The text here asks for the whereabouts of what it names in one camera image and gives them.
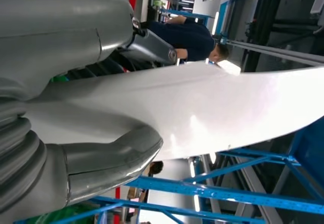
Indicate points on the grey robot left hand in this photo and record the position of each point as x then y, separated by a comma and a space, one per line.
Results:
50, 31

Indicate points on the blue metal shelf rack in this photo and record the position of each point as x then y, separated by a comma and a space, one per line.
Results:
202, 190

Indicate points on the green plastic crate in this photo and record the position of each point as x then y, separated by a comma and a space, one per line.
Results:
63, 214

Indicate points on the person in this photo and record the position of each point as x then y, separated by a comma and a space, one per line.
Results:
192, 38
155, 168

